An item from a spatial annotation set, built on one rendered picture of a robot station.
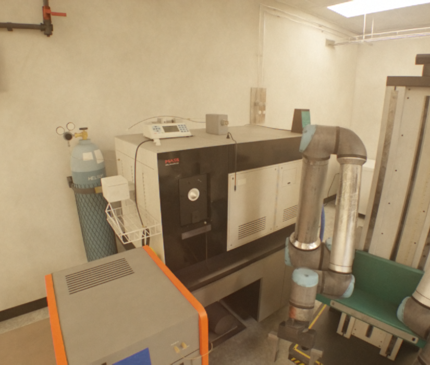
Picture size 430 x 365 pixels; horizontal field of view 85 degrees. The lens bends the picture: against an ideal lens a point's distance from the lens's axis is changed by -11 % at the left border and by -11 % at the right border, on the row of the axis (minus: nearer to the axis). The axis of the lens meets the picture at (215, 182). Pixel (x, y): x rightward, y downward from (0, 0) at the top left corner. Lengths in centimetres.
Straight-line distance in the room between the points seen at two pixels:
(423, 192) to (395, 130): 31
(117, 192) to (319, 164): 100
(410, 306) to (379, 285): 47
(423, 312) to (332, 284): 31
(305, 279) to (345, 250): 21
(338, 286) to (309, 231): 30
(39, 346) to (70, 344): 65
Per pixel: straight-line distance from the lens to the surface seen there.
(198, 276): 149
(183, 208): 129
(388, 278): 152
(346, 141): 108
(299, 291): 98
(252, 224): 162
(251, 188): 152
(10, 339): 147
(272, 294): 202
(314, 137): 107
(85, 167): 186
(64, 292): 89
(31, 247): 243
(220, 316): 199
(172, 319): 72
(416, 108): 138
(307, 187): 116
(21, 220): 234
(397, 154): 140
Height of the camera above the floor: 165
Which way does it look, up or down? 18 degrees down
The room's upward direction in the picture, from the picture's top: straight up
